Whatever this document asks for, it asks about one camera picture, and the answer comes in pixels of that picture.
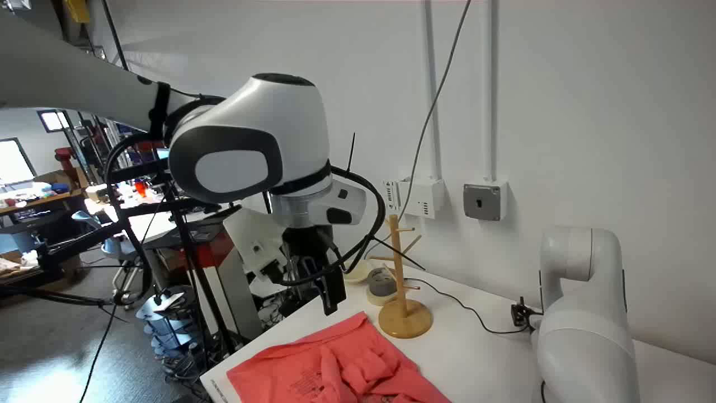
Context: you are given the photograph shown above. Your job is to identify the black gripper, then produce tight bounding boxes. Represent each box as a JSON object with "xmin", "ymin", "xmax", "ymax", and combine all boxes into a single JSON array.
[{"xmin": 280, "ymin": 225, "xmax": 349, "ymax": 318}]

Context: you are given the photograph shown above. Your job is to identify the red shirt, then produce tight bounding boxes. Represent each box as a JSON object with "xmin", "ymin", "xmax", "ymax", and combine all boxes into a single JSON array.
[{"xmin": 224, "ymin": 312, "xmax": 454, "ymax": 403}]

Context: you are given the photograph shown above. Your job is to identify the wooden mug tree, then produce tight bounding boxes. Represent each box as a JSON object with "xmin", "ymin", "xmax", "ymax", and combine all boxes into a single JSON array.
[{"xmin": 369, "ymin": 213, "xmax": 437, "ymax": 344}]

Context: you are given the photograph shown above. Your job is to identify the white grey cabinet panel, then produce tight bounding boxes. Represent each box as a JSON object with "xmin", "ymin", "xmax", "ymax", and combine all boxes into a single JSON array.
[{"xmin": 199, "ymin": 209, "xmax": 293, "ymax": 344}]

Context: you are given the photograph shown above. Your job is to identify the white outlet with switches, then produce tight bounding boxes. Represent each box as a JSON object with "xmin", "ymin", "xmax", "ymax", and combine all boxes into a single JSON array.
[{"xmin": 383, "ymin": 178, "xmax": 411, "ymax": 221}]

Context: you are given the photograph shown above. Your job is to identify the red box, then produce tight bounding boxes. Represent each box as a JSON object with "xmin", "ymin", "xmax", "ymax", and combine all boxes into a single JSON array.
[{"xmin": 189, "ymin": 237, "xmax": 233, "ymax": 272}]

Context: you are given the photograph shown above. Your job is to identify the white socket box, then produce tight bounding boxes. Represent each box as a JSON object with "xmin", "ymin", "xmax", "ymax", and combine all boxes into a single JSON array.
[{"xmin": 406, "ymin": 178, "xmax": 447, "ymax": 222}]

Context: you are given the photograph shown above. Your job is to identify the black tripod legs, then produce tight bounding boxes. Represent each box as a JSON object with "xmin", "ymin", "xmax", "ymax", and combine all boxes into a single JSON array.
[{"xmin": 158, "ymin": 186, "xmax": 236, "ymax": 362}]

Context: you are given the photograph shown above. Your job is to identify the grey junction box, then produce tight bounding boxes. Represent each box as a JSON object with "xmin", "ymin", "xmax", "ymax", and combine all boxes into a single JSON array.
[{"xmin": 460, "ymin": 180, "xmax": 510, "ymax": 225}]

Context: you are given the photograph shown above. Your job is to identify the small black connector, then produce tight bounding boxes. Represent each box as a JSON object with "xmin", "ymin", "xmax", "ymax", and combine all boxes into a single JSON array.
[{"xmin": 510, "ymin": 297, "xmax": 543, "ymax": 336}]

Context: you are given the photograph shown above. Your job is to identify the office chair chrome base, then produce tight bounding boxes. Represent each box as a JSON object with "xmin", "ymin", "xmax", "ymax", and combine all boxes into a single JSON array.
[{"xmin": 96, "ymin": 237, "xmax": 155, "ymax": 310}]

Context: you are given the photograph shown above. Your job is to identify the red machine part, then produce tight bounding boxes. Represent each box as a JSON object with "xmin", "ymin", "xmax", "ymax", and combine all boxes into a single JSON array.
[{"xmin": 51, "ymin": 146, "xmax": 81, "ymax": 178}]

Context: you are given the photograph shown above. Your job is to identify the wooden workbench with clutter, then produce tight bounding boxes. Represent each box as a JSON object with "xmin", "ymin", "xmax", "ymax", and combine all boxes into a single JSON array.
[{"xmin": 0, "ymin": 176, "xmax": 87, "ymax": 288}]

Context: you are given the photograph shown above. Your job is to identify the small window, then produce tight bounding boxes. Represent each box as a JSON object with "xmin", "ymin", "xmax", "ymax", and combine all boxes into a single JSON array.
[{"xmin": 36, "ymin": 107, "xmax": 73, "ymax": 134}]

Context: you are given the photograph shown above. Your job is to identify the black slanted pole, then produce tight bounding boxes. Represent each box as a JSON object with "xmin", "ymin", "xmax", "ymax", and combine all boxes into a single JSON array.
[{"xmin": 99, "ymin": 0, "xmax": 130, "ymax": 74}]

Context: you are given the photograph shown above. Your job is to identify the large window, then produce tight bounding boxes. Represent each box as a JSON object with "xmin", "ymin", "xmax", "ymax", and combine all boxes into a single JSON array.
[{"xmin": 0, "ymin": 138, "xmax": 39, "ymax": 188}]

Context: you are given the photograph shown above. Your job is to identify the yellow hanging object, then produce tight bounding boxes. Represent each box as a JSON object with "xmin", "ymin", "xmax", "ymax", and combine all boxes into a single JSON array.
[{"xmin": 63, "ymin": 0, "xmax": 92, "ymax": 25}]

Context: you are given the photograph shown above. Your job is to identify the thin black cable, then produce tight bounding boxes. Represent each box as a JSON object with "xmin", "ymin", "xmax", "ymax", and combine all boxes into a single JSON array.
[{"xmin": 406, "ymin": 276, "xmax": 524, "ymax": 336}]

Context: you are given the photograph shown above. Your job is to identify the grey hanging cable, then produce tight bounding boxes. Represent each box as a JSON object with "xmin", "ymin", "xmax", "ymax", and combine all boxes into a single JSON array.
[{"xmin": 394, "ymin": 0, "xmax": 474, "ymax": 227}]

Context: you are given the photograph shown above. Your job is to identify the white wall conduit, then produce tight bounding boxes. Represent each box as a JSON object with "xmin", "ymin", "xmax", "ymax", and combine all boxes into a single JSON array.
[
  {"xmin": 422, "ymin": 0, "xmax": 443, "ymax": 182},
  {"xmin": 483, "ymin": 0, "xmax": 502, "ymax": 186}
]

